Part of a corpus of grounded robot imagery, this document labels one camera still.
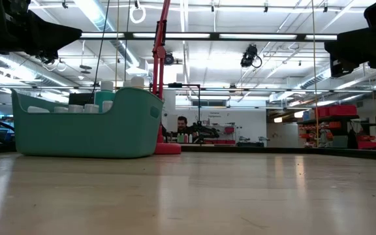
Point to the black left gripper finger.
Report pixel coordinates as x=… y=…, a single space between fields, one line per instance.
x=54 y=34

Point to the large teal paint bottle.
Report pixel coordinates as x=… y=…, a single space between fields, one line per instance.
x=104 y=98

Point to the small light blue paint bottle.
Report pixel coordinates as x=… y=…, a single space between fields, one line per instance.
x=91 y=108

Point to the teal plastic caddy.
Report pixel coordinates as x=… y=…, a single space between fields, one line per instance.
x=77 y=137

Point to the black background robot arm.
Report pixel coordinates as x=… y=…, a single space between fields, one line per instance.
x=207 y=130

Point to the small dark red paint bottle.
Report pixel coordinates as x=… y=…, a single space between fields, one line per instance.
x=107 y=106

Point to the parts bin rack cart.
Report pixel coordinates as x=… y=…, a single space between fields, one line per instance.
x=331 y=111

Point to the black monitor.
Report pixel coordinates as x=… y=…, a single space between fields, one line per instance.
x=80 y=98

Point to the red desk lamp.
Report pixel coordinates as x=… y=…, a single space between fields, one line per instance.
x=158 y=52

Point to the black tool cabinet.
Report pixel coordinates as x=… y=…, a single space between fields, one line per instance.
x=250 y=144

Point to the white shelf with red bins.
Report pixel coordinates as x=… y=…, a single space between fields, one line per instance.
x=228 y=130

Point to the person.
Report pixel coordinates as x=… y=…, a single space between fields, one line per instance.
x=182 y=124

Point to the distant small green bottle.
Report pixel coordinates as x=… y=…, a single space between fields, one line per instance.
x=180 y=138

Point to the distant small pink bottle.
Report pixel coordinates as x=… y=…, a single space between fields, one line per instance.
x=186 y=138

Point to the distant small white bottle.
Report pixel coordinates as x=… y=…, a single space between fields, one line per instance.
x=190 y=139

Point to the black aluminium table frame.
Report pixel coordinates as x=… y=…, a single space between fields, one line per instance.
x=338 y=151

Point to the black overhead camera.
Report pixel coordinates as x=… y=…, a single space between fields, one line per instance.
x=249 y=55

